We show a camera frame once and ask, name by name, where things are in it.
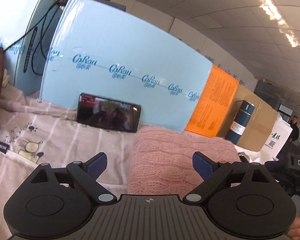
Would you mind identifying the white paper bag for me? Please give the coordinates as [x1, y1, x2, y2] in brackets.
[260, 115, 292, 158]

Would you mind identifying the white garment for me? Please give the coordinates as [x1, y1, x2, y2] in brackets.
[234, 145, 273, 165]

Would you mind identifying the brown cardboard box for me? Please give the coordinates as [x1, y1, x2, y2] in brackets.
[217, 86, 278, 152]

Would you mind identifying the person in background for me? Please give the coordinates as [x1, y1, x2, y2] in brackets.
[289, 115, 299, 142]

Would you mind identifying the light blue carton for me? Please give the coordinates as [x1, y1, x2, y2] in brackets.
[40, 0, 212, 132]
[0, 0, 62, 95]

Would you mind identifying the black smartphone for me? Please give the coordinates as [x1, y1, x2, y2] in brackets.
[76, 93, 142, 133]

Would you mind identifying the pink patterned bed sheet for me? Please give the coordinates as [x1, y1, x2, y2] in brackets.
[0, 86, 156, 239]

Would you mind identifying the dark blue thermos bottle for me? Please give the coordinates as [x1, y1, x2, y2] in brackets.
[224, 100, 255, 144]

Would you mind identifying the black cable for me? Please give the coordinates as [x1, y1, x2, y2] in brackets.
[0, 0, 108, 75]

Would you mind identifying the left light blue carton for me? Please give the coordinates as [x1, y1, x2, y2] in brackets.
[0, 0, 62, 95]

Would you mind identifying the orange printed carton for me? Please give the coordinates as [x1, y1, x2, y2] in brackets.
[185, 66, 239, 137]

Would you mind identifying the person's hand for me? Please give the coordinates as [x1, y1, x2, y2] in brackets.
[287, 217, 300, 240]

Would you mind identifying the pink knitted sweater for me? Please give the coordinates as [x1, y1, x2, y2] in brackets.
[127, 126, 239, 197]

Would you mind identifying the right light blue carton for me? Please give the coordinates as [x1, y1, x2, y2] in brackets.
[40, 0, 212, 132]

